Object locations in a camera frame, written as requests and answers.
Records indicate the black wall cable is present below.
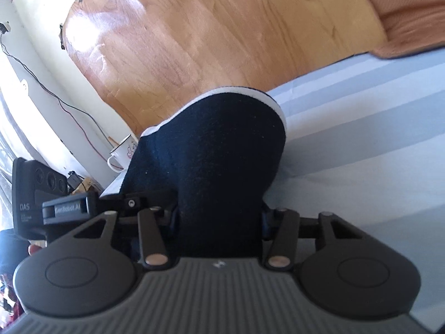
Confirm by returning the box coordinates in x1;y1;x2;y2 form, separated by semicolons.
0;20;115;162

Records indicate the striped bed sheet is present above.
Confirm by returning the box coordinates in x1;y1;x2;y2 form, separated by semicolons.
102;50;444;333

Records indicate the white enamel mug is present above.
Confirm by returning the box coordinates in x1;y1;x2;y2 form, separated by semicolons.
107;134;138;173

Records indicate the wooden headboard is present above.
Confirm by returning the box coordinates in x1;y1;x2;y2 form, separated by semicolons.
63;0;387;134

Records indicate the green black knit sweater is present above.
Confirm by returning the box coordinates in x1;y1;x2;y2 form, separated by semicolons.
120;87;286;258

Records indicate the brown seat cushion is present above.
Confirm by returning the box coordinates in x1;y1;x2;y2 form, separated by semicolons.
370;0;444;59

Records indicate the person's hand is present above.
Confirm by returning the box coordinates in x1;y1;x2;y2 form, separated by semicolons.
28;244;43;256

